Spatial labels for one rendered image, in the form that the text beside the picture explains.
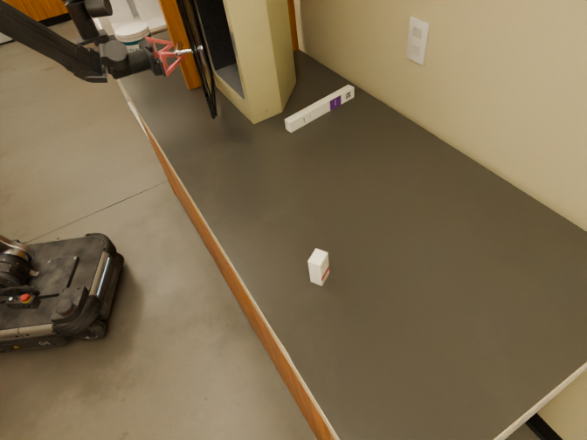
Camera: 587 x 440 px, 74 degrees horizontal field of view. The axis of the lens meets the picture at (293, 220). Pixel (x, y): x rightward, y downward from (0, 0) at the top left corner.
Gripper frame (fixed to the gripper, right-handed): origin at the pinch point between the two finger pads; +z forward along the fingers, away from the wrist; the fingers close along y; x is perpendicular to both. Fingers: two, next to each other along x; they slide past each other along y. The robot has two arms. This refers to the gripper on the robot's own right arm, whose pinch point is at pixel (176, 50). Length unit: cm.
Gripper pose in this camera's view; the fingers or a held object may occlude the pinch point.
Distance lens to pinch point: 132.7
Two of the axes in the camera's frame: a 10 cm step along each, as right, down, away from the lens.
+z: 8.4, -4.2, 3.3
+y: -5.4, -6.2, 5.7
